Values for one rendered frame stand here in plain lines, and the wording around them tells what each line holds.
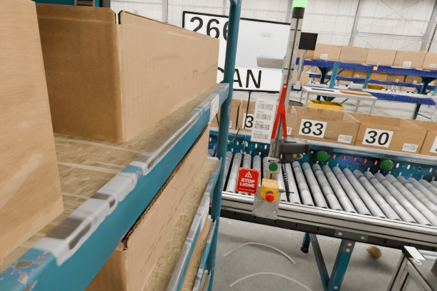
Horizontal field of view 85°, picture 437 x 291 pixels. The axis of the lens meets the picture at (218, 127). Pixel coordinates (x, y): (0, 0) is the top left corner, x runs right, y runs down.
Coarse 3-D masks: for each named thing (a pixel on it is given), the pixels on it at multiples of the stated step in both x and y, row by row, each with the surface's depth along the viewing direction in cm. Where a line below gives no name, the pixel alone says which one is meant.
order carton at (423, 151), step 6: (408, 120) 174; (414, 120) 174; (420, 120) 173; (420, 126) 174; (426, 126) 174; (432, 126) 173; (432, 132) 148; (426, 138) 149; (432, 138) 149; (426, 144) 150; (432, 144) 150; (420, 150) 152; (426, 150) 151
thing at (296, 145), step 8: (280, 144) 98; (288, 144) 97; (296, 144) 96; (304, 144) 96; (280, 152) 99; (288, 152) 98; (296, 152) 97; (304, 152) 97; (280, 160) 102; (288, 160) 100
